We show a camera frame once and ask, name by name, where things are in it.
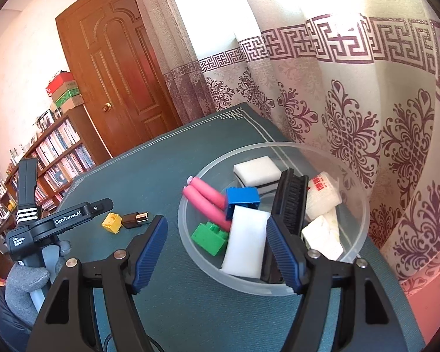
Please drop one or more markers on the person's left forearm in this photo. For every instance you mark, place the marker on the person's left forearm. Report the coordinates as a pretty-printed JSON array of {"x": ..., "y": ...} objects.
[{"x": 11, "y": 319}]

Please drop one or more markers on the person's left hand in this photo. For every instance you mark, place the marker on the person's left hand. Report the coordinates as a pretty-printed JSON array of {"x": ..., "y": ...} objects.
[{"x": 22, "y": 282}]

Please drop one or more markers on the patterned curtain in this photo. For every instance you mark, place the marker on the patterned curtain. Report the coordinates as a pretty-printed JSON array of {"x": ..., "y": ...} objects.
[{"x": 315, "y": 80}]

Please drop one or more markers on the green toy block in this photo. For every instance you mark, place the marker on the green toy block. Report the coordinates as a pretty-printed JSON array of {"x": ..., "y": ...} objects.
[{"x": 209, "y": 240}]

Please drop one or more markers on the blue toy block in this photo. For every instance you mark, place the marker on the blue toy block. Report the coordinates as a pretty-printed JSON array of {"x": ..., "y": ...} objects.
[{"x": 242, "y": 200}]

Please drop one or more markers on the wooden door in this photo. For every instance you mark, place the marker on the wooden door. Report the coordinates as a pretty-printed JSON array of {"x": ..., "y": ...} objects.
[{"x": 124, "y": 62}]

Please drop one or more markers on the teal cloth-covered desktop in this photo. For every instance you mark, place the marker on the teal cloth-covered desktop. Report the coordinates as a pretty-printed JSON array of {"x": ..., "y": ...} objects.
[{"x": 205, "y": 319}]

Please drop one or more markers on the white sponge grey stripe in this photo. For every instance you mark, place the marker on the white sponge grey stripe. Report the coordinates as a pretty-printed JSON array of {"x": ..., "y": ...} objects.
[{"x": 245, "y": 242}]

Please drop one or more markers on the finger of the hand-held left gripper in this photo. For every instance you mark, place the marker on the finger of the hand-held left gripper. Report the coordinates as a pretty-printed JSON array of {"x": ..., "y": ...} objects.
[{"x": 101, "y": 207}]

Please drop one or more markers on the wooden bookshelf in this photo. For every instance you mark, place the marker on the wooden bookshelf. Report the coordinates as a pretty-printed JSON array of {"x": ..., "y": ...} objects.
[{"x": 91, "y": 135}]

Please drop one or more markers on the yellow toy block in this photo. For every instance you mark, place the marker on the yellow toy block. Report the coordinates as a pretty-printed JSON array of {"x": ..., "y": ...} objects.
[{"x": 110, "y": 223}]

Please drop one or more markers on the red box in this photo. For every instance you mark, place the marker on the red box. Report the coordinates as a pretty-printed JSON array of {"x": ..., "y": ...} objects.
[{"x": 60, "y": 80}]

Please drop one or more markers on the green box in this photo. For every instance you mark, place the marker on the green box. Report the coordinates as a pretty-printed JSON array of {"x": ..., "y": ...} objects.
[{"x": 66, "y": 95}]

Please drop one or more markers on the pink foam tube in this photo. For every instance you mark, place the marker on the pink foam tube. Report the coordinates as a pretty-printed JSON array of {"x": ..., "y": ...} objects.
[{"x": 209, "y": 200}]

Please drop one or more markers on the small wooden shelf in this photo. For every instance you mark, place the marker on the small wooden shelf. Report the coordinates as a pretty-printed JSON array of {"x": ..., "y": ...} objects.
[{"x": 0, "y": 198}]

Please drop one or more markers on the white roll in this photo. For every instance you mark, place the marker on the white roll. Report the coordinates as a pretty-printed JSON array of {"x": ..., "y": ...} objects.
[{"x": 322, "y": 194}]

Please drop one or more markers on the brass door knob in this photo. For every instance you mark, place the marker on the brass door knob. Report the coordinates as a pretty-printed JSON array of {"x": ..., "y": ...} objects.
[{"x": 106, "y": 107}]

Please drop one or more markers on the rows of books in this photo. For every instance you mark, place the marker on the rows of books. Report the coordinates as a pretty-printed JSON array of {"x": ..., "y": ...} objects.
[{"x": 58, "y": 143}]

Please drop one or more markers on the brown bottle gold cap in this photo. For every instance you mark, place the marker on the brown bottle gold cap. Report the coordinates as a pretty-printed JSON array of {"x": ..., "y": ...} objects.
[{"x": 132, "y": 220}]

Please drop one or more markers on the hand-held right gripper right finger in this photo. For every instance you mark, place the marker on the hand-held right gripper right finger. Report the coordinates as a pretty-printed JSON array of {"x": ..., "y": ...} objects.
[{"x": 282, "y": 253}]

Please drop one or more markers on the picture frame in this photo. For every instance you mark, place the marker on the picture frame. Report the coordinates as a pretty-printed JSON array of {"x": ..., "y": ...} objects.
[{"x": 46, "y": 119}]

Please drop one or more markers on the clear plastic bowl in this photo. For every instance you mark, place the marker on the clear plastic bowl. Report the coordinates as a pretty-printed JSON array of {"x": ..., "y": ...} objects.
[{"x": 205, "y": 264}]

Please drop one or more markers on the white sponge black stripe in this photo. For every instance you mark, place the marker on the white sponge black stripe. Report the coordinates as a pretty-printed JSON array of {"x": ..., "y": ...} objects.
[{"x": 256, "y": 170}]

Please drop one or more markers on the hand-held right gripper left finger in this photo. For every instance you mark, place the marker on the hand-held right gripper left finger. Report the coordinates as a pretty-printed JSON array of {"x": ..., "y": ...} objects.
[{"x": 150, "y": 253}]

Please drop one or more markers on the black comb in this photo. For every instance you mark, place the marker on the black comb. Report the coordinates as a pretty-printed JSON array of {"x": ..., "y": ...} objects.
[{"x": 291, "y": 198}]

